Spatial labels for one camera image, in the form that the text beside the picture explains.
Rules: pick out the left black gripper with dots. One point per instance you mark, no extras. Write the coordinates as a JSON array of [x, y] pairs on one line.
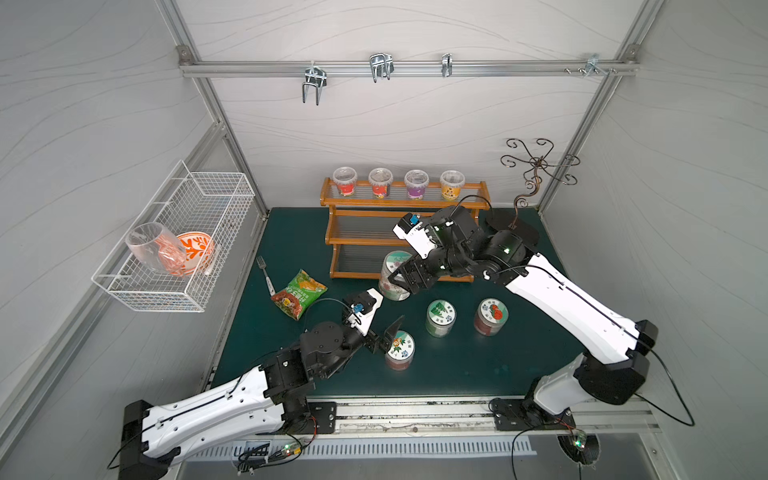
[[372, 339]]

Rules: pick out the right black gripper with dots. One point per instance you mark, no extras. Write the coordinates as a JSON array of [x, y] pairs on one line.
[[426, 267]]

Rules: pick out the flower label seed jar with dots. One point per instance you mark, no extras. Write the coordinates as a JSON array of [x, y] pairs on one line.
[[392, 261]]

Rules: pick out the orange fruit label jar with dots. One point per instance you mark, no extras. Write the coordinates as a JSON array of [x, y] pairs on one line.
[[402, 351]]

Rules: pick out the green leaf label jar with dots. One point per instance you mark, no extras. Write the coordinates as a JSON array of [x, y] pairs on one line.
[[440, 318]]

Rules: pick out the small clear-lid jar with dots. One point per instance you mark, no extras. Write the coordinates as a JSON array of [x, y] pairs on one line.
[[452, 181], [345, 180], [380, 180], [416, 182]]

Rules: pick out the small clear-lid jar top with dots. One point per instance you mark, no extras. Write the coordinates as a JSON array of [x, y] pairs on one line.
[[345, 180]]

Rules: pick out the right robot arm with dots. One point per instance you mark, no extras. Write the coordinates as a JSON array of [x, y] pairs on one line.
[[615, 362]]

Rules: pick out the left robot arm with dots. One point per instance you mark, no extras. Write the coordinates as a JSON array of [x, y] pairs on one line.
[[269, 398]]

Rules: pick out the tomato label seed jar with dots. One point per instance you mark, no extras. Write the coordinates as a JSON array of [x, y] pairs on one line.
[[490, 317]]

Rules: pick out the green snack packet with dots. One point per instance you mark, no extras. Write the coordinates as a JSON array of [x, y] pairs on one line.
[[300, 293]]

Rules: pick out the metal scroll hook stand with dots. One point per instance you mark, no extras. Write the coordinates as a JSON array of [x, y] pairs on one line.
[[536, 166]]

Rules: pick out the orange patterned bowl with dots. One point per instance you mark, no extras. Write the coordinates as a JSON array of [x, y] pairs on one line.
[[200, 250]]

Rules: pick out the metal double hook middle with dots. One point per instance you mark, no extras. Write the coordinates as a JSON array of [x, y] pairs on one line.
[[381, 66]]

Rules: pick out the metal double hook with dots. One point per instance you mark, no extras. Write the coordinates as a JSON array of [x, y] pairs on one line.
[[315, 79], [381, 66]]

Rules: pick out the metal single hook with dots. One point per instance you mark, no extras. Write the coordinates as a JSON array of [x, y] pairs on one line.
[[446, 65]]

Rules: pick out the metal double hook left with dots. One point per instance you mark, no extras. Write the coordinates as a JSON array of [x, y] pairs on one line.
[[315, 79]]

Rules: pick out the clear glass cup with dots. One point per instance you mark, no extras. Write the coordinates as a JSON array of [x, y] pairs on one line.
[[156, 247]]

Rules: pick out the metal hook right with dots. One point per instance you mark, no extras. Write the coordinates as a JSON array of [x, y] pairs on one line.
[[591, 67]]

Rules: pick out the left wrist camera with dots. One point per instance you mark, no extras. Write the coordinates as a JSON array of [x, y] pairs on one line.
[[361, 309]]

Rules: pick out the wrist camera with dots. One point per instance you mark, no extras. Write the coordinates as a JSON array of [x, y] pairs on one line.
[[361, 309], [417, 233]]

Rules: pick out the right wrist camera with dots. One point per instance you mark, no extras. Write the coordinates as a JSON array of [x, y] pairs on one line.
[[417, 233]]

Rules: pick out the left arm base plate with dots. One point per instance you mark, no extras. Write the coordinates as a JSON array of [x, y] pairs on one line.
[[320, 418]]

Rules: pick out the white handled fork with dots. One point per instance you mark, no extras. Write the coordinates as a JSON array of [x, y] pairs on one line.
[[261, 264]]

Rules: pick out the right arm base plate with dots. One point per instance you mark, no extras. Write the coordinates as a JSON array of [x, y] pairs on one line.
[[510, 414]]

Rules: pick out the white wire basket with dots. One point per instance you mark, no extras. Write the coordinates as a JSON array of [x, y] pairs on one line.
[[212, 202]]

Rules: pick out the aluminium top rail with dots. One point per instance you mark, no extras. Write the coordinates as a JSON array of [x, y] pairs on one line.
[[402, 68]]

